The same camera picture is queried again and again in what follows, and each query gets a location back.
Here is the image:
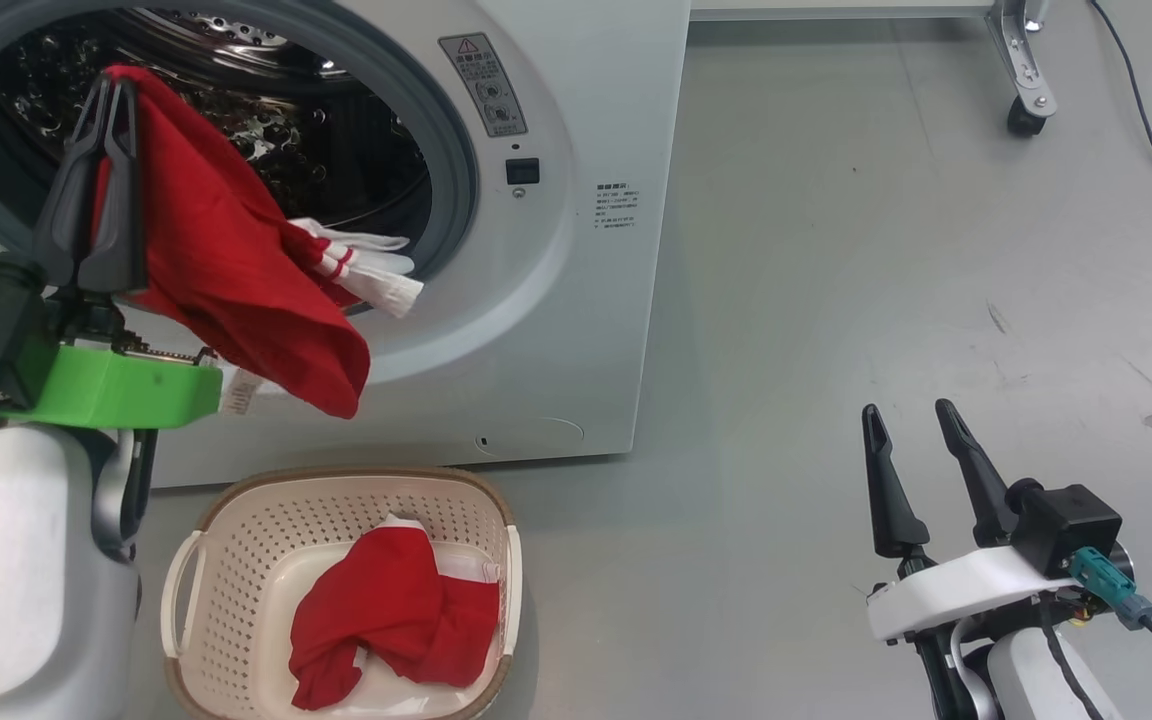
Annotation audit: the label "cream perforated laundry basket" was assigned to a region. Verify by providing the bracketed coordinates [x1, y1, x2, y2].
[160, 466, 524, 720]

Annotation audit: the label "teal right camera cable connector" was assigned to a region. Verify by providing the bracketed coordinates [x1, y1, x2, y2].
[1069, 547, 1152, 681]

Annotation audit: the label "round white filter cover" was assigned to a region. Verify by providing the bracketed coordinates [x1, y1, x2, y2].
[475, 417, 586, 460]

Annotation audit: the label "black floor power cable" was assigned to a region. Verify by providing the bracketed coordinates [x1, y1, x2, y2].
[1086, 0, 1152, 245]

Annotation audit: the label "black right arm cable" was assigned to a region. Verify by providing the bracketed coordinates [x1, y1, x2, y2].
[1036, 595, 1109, 720]

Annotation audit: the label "white front-load washing machine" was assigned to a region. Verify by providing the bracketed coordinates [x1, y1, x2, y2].
[0, 0, 692, 491]

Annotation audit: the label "white cabinet panel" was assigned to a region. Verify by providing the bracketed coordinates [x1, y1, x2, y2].
[688, 0, 1002, 22]

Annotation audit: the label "metal leg with black caster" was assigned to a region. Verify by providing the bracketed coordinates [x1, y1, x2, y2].
[986, 0, 1060, 138]

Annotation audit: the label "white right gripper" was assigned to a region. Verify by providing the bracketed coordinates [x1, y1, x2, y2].
[861, 398, 1079, 663]

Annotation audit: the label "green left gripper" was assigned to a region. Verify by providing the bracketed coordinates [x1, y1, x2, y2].
[0, 75, 227, 431]

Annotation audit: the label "red garment white striped cuffs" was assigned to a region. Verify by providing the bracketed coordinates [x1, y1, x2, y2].
[94, 65, 426, 420]

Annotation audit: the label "grey warning sticker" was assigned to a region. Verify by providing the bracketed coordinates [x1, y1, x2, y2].
[438, 33, 529, 139]

